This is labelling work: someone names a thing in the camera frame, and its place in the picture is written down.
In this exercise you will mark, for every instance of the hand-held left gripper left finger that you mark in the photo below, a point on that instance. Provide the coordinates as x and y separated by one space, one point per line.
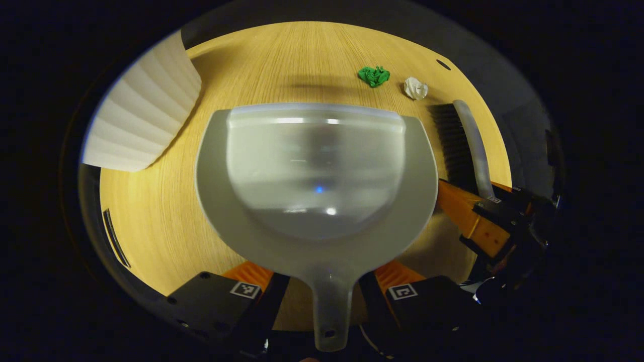
274 301

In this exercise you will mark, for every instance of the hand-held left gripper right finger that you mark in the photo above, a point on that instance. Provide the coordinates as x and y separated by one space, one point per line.
375 306

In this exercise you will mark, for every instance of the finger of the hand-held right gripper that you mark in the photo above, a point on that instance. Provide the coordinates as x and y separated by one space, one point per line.
513 193
468 216

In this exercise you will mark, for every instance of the small grey broom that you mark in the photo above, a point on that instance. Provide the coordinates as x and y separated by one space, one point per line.
473 146

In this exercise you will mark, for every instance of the white paper ball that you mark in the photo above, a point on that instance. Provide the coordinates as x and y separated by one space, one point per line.
415 88

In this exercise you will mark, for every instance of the grey plastic dustpan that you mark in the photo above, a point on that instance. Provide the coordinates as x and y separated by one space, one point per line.
312 166

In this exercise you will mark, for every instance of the green paper ball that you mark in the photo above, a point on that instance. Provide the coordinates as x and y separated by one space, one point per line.
374 76

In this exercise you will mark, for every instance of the white ribbed garbage bin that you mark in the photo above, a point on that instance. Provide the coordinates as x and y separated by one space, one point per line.
146 110

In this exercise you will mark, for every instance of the wooden desktop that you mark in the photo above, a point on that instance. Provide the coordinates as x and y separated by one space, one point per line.
282 65

